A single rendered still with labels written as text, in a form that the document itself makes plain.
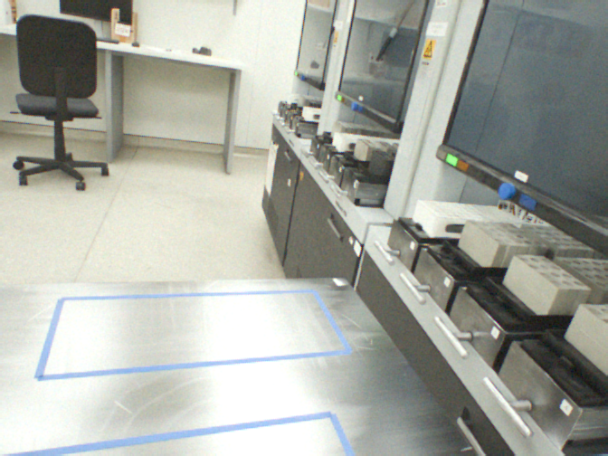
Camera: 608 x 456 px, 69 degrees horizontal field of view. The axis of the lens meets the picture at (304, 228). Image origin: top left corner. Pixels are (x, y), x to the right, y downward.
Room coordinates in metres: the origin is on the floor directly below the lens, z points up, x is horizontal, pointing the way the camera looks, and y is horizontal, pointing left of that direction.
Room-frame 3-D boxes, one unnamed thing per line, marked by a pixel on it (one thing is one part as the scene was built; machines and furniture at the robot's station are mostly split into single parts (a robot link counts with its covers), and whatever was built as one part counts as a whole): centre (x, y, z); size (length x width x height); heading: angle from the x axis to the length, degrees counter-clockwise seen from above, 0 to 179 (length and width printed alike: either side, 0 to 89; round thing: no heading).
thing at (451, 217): (0.99, -0.41, 0.83); 0.30 x 0.10 x 0.06; 106
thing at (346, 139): (1.67, -0.21, 0.83); 0.30 x 0.10 x 0.06; 106
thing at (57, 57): (2.92, 1.74, 0.52); 0.64 x 0.60 x 1.05; 36
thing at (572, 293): (0.68, -0.42, 0.85); 0.12 x 0.02 x 0.06; 16
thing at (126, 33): (3.86, 1.73, 1.02); 0.22 x 0.17 x 0.24; 16
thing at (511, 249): (0.82, -0.37, 0.85); 0.12 x 0.02 x 0.06; 16
